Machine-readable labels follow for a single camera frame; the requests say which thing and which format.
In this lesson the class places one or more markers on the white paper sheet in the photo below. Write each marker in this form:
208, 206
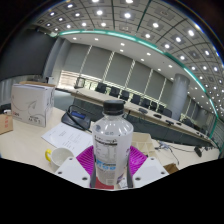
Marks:
66, 136

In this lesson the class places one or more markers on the black desk conference unit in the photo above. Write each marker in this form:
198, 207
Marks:
76, 118

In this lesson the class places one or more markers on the clear plastic water bottle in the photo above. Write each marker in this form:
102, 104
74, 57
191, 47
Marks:
112, 143

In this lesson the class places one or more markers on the open red-sided cardboard box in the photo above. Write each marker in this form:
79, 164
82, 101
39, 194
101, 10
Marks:
171, 168

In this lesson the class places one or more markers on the group of ceiling lights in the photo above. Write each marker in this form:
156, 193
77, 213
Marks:
127, 15

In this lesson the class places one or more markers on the row of black office chairs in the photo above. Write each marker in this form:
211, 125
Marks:
135, 99

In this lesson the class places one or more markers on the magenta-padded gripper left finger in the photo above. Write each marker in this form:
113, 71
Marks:
73, 171

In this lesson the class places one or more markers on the flat brown cardboard piece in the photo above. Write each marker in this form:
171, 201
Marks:
6, 124

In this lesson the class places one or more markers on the dark standing monitor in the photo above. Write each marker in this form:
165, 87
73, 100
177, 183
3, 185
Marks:
80, 82

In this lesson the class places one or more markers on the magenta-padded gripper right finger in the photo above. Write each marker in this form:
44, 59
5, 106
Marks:
150, 170

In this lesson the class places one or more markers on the small open beige box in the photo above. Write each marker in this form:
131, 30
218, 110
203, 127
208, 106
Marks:
143, 141

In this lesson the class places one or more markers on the large white cardboard box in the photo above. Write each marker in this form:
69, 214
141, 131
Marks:
31, 103

